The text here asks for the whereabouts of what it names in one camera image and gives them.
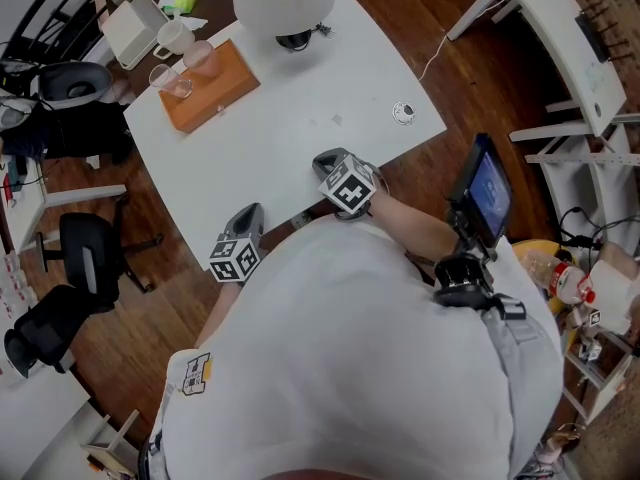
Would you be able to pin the white work desk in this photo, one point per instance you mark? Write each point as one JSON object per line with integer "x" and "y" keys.
{"x": 60, "y": 198}

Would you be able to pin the plastic bottle red label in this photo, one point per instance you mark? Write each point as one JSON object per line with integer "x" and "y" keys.
{"x": 560, "y": 278}

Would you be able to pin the white mug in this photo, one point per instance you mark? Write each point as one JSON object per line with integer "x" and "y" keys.
{"x": 175, "y": 37}

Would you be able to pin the black office chair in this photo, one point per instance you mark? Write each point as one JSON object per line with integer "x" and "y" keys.
{"x": 90, "y": 253}

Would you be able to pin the white metal shelf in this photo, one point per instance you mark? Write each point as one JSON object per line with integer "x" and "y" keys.
{"x": 585, "y": 178}

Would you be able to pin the black mesh chair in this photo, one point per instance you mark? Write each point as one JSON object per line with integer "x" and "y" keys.
{"x": 45, "y": 328}

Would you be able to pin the grey office chair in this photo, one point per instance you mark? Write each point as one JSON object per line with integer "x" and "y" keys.
{"x": 75, "y": 85}

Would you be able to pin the clear drinking glass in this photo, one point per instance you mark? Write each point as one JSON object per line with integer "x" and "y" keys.
{"x": 172, "y": 84}

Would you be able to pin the black router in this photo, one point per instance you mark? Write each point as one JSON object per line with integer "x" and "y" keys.
{"x": 597, "y": 35}

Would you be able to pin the lamp power plug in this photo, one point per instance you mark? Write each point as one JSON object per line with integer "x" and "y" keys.
{"x": 325, "y": 30}

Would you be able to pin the person's right forearm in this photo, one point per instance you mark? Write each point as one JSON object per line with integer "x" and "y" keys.
{"x": 415, "y": 228}

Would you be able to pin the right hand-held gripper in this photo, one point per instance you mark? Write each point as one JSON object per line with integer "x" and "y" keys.
{"x": 350, "y": 188}

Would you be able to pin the black metal railing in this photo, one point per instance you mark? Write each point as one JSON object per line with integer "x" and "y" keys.
{"x": 45, "y": 13}

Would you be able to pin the person's white t-shirt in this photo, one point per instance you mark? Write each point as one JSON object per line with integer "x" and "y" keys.
{"x": 350, "y": 368}

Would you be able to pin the white side desk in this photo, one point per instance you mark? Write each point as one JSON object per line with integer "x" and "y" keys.
{"x": 555, "y": 33}

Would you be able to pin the person's left forearm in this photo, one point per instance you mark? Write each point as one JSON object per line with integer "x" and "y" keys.
{"x": 217, "y": 318}

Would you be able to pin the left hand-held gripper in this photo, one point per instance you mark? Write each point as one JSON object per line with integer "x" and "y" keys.
{"x": 232, "y": 263}

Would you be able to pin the black monitor mount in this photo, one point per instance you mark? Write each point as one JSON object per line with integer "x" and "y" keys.
{"x": 465, "y": 283}

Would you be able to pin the white storage box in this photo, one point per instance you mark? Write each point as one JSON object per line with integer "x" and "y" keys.
{"x": 132, "y": 33}

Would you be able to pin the orange wooden tray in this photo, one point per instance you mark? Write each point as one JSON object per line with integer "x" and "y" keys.
{"x": 225, "y": 93}

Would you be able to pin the round wooden table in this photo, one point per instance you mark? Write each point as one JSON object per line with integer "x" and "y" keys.
{"x": 537, "y": 248}

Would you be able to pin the chest-mounted monitor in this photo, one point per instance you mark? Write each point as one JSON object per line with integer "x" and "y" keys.
{"x": 487, "y": 193}

